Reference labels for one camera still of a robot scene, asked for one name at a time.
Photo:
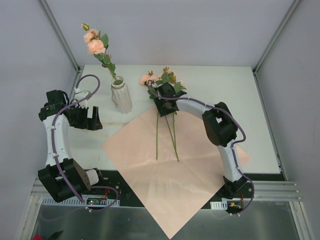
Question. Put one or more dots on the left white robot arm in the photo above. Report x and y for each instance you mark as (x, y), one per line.
(62, 176)

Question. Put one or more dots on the left aluminium frame post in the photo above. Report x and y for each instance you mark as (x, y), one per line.
(59, 34)

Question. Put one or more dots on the red object at bottom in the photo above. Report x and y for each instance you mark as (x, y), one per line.
(37, 237)

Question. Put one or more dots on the pale pink rose stem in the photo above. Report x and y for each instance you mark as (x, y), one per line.
(169, 117)

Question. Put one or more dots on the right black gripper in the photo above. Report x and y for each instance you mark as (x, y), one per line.
(163, 108)

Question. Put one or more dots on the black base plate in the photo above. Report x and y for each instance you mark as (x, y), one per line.
(127, 197)

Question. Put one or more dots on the pink wrapping paper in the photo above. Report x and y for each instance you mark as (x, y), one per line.
(172, 192)

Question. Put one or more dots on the right white cable duct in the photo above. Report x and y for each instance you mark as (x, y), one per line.
(219, 205)

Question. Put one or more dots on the small bud flower stem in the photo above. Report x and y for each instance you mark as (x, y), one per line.
(172, 81)

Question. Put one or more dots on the cream printed ribbon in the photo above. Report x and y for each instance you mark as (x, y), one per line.
(114, 123)

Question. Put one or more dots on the white cable duct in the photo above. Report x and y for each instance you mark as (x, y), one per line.
(219, 205)
(65, 201)

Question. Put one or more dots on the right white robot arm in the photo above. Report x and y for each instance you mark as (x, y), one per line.
(221, 128)

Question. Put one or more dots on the aluminium frame post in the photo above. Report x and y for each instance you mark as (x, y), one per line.
(295, 4)
(59, 34)

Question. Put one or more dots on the right aluminium frame post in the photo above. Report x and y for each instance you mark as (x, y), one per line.
(295, 4)

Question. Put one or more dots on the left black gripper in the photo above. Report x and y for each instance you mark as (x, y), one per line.
(83, 120)

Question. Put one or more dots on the aluminium front rail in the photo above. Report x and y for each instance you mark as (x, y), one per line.
(265, 188)

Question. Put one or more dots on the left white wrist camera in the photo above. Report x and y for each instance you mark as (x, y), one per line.
(81, 97)

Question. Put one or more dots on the white ribbed vase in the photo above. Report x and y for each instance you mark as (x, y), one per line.
(120, 95)

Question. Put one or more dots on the left white cable duct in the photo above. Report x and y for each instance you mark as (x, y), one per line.
(65, 201)

